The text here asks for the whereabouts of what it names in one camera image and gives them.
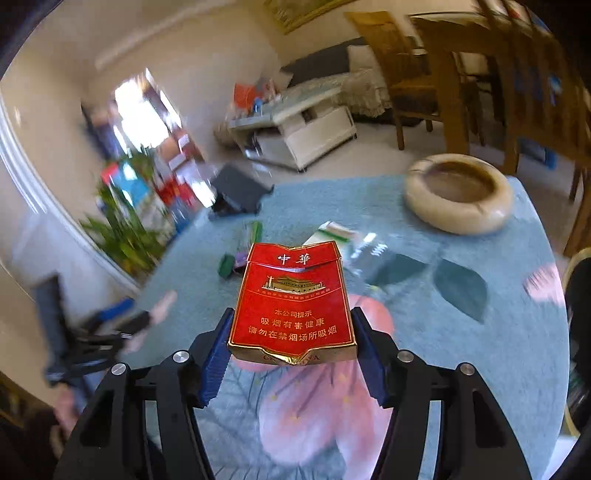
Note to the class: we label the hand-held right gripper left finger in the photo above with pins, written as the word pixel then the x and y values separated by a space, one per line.
pixel 214 364

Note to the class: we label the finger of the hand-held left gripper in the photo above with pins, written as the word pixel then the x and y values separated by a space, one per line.
pixel 113 310
pixel 129 325

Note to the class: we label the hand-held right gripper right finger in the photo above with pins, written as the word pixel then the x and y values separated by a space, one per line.
pixel 371 364

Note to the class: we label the red cigarette pack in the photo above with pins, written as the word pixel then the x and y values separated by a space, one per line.
pixel 291 314

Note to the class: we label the black trash bin gold rim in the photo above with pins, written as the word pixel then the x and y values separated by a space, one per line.
pixel 579 300

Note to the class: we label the green potted plant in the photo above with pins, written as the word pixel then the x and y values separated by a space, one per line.
pixel 120 240

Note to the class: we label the green bottle cap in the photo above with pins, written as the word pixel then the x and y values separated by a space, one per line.
pixel 226 266

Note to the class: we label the clear plastic wrapper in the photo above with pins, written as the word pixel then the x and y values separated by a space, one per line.
pixel 378 258

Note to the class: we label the teal cardboard box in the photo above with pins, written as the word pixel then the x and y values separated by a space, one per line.
pixel 134 187

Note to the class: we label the red carton box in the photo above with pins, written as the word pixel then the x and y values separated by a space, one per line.
pixel 175 194

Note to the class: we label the white green paper packet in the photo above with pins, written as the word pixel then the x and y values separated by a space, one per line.
pixel 337 230

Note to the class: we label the green lighter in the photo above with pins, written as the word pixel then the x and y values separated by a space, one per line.
pixel 254 230

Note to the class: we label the black phone stand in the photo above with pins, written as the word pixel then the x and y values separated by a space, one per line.
pixel 240 189

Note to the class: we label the beige round ashtray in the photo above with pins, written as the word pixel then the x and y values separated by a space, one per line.
pixel 415 194

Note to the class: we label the white glass-top coffee table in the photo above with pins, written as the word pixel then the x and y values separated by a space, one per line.
pixel 314 134

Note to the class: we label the red plastic bag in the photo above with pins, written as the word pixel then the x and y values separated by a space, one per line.
pixel 244 94

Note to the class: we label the wooden dining table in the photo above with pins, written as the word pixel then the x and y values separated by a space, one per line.
pixel 443 69

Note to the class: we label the white square pillow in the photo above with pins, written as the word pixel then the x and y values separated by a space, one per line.
pixel 364 57

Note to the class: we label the dark grey sofa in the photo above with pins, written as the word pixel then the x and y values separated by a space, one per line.
pixel 318 60

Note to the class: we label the wooden dining chair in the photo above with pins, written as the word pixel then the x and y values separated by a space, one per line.
pixel 392 46
pixel 531 92

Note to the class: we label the framed horse painting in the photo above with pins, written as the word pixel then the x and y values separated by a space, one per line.
pixel 300 11

